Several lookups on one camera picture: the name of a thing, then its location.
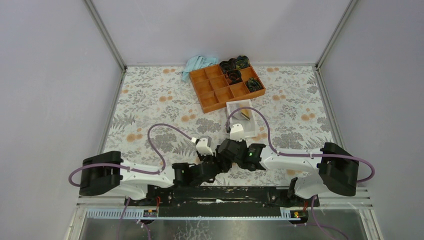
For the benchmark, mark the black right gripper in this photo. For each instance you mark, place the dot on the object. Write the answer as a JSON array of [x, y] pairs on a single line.
[[244, 142]]

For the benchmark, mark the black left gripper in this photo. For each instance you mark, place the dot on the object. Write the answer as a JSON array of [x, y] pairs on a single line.
[[210, 158]]

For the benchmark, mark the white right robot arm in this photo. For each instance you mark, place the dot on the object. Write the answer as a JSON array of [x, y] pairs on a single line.
[[328, 169]]

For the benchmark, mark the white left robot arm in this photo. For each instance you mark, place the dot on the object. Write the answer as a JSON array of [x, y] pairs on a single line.
[[108, 173]]

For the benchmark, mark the floral patterned table mat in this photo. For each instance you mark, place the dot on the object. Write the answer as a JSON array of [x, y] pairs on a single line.
[[156, 112]]

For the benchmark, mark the orange compartment tray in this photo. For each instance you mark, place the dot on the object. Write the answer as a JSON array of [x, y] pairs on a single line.
[[213, 91]]

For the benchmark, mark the dark rolled sock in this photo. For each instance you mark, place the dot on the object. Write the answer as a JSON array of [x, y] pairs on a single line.
[[242, 62], [233, 76], [253, 85], [228, 65]]

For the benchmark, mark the light blue cloth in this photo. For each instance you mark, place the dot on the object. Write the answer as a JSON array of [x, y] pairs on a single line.
[[196, 63]]

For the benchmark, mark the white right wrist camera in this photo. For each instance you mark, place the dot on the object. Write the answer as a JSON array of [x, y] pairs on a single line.
[[237, 132]]

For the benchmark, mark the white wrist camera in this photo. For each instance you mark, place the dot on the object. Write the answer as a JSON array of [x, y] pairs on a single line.
[[237, 132], [203, 145]]

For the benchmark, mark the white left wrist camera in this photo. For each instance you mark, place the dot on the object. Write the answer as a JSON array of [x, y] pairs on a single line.
[[203, 145]]

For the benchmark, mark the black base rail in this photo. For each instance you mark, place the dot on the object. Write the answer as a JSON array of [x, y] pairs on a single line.
[[222, 201]]

